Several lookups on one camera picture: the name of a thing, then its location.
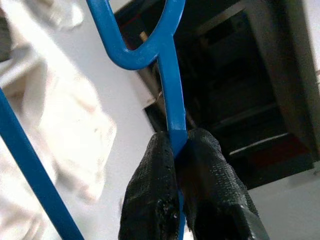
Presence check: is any blue plastic hanger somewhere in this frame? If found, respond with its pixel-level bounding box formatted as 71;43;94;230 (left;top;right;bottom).
0;0;188;240

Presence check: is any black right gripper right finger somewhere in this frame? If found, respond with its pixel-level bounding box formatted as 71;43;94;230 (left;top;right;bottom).
178;127;271;240

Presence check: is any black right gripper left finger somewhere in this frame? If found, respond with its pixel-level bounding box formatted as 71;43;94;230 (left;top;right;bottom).
118;131;181;240

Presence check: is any white crumpled shirt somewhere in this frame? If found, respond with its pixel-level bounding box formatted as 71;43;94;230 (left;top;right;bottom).
24;0;85;31

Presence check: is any dark television stand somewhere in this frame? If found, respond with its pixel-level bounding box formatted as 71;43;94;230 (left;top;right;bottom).
112;0;320;191

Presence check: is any white printed sweatshirt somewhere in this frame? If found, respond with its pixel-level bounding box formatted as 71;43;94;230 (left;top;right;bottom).
0;44;118;240

